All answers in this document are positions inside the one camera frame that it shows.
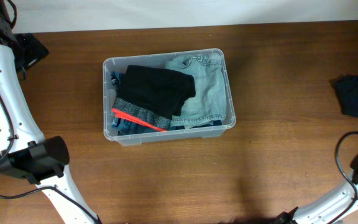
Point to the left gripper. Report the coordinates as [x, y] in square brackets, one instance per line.
[32, 50]

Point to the blue denim jeans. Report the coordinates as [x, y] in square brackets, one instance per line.
[132, 119]

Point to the black shorts red waistband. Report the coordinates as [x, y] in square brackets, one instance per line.
[160, 90]

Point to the light grey jeans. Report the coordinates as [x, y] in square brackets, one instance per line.
[209, 104]

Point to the dark teal shirt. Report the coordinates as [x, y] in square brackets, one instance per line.
[208, 124]

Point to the black garment white logo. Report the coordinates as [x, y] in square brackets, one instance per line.
[346, 89]

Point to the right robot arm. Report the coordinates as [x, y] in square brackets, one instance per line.
[330, 208]

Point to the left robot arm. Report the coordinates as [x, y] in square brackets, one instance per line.
[25, 152]

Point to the clear plastic storage bin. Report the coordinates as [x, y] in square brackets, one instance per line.
[120, 64]

